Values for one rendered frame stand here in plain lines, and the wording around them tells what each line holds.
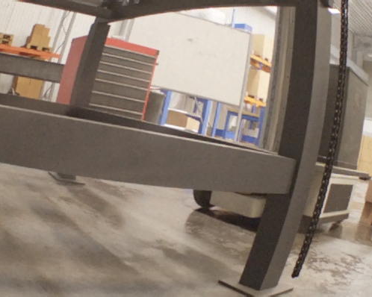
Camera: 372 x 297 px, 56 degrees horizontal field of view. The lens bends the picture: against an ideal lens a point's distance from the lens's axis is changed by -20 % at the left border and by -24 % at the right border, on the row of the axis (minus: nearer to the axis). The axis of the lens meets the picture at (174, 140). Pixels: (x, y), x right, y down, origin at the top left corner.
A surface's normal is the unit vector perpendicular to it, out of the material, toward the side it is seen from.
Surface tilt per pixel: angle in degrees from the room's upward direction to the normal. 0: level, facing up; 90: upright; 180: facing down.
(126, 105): 90
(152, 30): 90
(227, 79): 90
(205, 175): 90
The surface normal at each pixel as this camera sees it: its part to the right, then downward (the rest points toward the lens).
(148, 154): 0.59, 0.16
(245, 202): -0.75, -0.13
